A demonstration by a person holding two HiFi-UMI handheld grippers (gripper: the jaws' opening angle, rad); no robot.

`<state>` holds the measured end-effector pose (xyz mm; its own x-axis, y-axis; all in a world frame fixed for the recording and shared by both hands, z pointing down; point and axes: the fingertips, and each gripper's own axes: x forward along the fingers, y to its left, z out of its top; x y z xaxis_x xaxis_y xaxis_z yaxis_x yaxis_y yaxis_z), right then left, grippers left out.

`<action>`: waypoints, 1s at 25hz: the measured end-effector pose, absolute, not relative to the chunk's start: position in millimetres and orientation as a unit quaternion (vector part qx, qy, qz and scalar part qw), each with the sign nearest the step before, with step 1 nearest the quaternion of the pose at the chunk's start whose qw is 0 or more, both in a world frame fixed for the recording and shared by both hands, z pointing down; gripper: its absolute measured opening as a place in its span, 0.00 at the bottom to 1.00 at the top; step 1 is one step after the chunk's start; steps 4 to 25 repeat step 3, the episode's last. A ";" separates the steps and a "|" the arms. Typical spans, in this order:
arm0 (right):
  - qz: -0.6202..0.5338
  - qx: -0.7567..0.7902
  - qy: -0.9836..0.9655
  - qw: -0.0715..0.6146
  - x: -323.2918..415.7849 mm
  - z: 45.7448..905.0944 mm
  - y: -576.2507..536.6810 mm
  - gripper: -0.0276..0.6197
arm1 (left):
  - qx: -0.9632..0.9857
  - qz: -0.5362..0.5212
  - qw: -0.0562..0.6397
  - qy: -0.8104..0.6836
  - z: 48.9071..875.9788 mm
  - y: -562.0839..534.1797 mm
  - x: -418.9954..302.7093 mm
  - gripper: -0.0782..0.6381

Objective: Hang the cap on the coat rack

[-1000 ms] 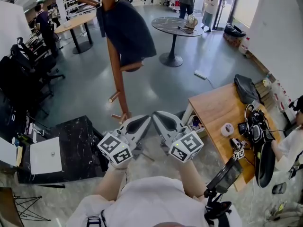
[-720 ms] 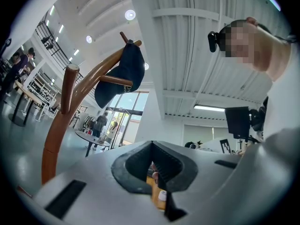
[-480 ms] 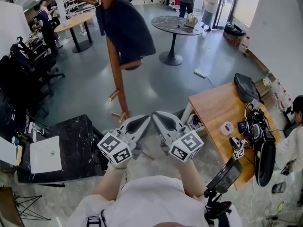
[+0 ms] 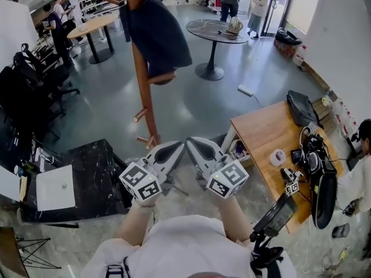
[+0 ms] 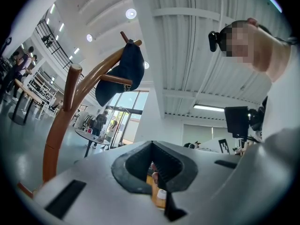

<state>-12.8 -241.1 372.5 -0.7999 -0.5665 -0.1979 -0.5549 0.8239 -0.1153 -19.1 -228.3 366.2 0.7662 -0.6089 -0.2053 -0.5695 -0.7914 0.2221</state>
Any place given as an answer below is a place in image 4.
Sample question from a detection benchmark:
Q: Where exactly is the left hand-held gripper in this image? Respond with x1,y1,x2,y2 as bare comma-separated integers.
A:
118,140,186,207

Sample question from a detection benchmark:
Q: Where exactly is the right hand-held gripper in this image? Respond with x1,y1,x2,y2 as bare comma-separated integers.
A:
185,137,249,199

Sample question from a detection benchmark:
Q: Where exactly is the wooden coat rack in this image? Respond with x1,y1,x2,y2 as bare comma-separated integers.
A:
97,0,177,150

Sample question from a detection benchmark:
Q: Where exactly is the dark navy cloth garment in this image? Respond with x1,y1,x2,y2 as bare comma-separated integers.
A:
119,0,193,86

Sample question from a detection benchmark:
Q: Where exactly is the person's left forearm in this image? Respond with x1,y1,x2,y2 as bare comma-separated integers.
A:
111,204,159,246

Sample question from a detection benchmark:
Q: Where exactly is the person's right forearm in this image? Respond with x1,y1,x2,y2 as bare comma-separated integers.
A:
217,195,253,242

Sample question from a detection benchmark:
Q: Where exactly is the cardboard box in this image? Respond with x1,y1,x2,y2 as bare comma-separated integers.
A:
228,139,253,167

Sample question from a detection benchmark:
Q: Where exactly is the white wristband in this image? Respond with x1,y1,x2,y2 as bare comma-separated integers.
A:
132,197,157,214

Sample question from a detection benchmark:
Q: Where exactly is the curved wooden desk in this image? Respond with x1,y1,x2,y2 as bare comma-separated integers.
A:
224,100,348,234

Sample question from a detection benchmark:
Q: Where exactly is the white tape roll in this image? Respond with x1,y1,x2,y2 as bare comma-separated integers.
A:
270,149,286,166

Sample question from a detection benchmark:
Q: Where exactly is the black marble table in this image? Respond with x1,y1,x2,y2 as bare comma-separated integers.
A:
19,138,131,222

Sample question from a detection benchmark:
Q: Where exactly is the spare hand-held gripper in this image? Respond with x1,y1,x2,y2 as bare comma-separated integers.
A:
280,168,304,196

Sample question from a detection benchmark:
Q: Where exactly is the person's white shirt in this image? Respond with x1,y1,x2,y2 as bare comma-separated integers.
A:
88,215,296,278

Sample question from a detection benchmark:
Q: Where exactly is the black chest-mounted monitor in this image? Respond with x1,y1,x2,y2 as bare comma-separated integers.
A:
253,194,298,237

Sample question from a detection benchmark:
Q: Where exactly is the grey bag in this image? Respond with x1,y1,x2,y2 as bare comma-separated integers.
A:
286,90,324,129

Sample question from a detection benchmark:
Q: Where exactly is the white square sink basin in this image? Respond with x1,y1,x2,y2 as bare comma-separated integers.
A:
36,164,76,211

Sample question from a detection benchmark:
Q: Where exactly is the black backpack white trim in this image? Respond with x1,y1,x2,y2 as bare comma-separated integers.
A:
300,126,339,230

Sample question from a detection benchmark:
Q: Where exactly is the round dark marble table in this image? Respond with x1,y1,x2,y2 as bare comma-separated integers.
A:
185,19,250,81

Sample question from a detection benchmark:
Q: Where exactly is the patterned box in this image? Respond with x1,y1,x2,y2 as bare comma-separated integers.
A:
274,39,299,58

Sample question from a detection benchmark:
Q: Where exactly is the white jug red label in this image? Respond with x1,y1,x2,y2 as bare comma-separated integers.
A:
292,45,308,66

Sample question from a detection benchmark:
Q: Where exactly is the black office chair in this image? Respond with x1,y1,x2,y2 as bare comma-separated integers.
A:
0,65,66,144
13,43,81,98

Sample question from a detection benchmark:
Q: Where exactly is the black mesh cup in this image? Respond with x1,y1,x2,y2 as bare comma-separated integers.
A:
332,224,351,239

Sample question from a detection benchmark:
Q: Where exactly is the round wooden table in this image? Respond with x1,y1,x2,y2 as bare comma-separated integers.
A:
67,13,119,65

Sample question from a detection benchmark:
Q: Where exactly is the white panel board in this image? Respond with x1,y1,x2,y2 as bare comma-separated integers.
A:
0,165,21,202

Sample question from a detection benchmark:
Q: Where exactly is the glass entrance door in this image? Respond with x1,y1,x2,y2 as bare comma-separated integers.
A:
260,0,319,37

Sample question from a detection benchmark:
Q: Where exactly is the brown wooden panel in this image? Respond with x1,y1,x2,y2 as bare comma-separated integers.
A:
0,226,30,278

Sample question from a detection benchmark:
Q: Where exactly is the black harness strap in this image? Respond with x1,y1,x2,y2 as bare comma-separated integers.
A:
106,256,130,278

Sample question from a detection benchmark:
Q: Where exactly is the black wire stand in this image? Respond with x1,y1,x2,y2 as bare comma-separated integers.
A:
16,236,61,269

